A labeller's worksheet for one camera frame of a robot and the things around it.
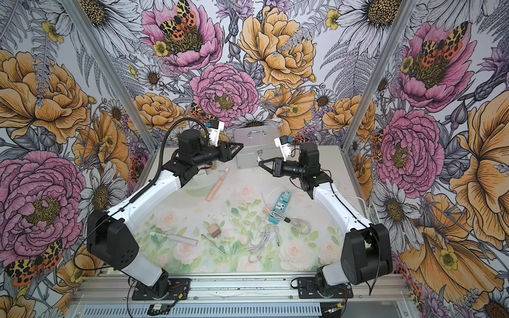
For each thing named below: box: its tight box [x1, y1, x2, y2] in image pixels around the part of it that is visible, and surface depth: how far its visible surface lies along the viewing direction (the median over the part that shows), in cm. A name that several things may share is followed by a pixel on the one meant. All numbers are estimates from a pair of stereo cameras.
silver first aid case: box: [233, 125, 283, 169], surface depth 110 cm
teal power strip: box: [268, 190, 291, 225], surface depth 95 cm
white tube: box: [149, 231, 199, 246], surface depth 88 cm
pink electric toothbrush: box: [205, 167, 230, 203], surface depth 104 cm
